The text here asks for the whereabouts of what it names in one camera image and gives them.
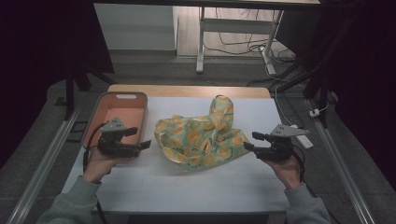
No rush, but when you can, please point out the aluminium rail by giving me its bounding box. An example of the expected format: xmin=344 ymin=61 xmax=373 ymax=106
xmin=6 ymin=105 xmax=82 ymax=224
xmin=306 ymin=99 xmax=376 ymax=224

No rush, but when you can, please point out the white power strip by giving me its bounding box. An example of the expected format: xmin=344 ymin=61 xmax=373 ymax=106
xmin=289 ymin=124 xmax=314 ymax=150

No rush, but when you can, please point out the pink basket with grey rim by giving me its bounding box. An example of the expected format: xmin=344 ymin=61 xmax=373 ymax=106
xmin=81 ymin=91 xmax=149 ymax=160

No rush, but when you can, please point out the white desk frame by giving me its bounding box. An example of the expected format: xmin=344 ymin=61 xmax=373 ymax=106
xmin=195 ymin=6 xmax=285 ymax=76

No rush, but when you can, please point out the white table mat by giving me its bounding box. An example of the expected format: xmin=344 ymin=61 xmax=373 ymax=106
xmin=61 ymin=96 xmax=292 ymax=215

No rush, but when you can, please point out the person's right hand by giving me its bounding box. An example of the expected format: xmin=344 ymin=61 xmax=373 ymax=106
xmin=264 ymin=153 xmax=304 ymax=190

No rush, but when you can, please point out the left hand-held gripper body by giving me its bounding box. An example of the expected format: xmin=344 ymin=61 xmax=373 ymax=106
xmin=96 ymin=117 xmax=141 ymax=159

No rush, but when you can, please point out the white cabinet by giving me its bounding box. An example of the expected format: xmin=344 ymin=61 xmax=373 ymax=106
xmin=93 ymin=3 xmax=179 ymax=51

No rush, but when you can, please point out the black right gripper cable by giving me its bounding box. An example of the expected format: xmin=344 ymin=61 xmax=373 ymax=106
xmin=292 ymin=144 xmax=317 ymax=200

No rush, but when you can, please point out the white power cable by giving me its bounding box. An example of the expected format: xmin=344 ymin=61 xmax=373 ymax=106
xmin=264 ymin=63 xmax=297 ymax=127

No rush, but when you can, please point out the person's left hand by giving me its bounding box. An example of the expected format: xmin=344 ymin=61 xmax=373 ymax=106
xmin=81 ymin=146 xmax=136 ymax=185

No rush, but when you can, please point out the black power cable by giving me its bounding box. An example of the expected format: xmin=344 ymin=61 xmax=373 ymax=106
xmin=276 ymin=88 xmax=306 ymax=129

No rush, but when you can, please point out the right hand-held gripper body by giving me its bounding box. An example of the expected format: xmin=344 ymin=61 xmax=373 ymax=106
xmin=253 ymin=123 xmax=310 ymax=162

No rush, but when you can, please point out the green yellow floral tote bag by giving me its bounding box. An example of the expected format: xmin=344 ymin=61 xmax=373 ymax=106
xmin=153 ymin=95 xmax=252 ymax=172

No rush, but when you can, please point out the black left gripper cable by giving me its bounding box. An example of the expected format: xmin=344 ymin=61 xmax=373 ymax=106
xmin=82 ymin=122 xmax=108 ymax=224

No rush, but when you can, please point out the tangle of floor cables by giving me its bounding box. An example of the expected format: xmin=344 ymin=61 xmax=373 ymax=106
xmin=204 ymin=7 xmax=296 ymax=63

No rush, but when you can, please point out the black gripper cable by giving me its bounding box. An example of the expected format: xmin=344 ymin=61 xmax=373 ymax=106
xmin=292 ymin=144 xmax=317 ymax=200
xmin=82 ymin=122 xmax=108 ymax=224

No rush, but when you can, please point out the black stand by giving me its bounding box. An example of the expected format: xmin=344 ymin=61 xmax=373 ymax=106
xmin=64 ymin=63 xmax=119 ymax=121
xmin=274 ymin=12 xmax=359 ymax=129

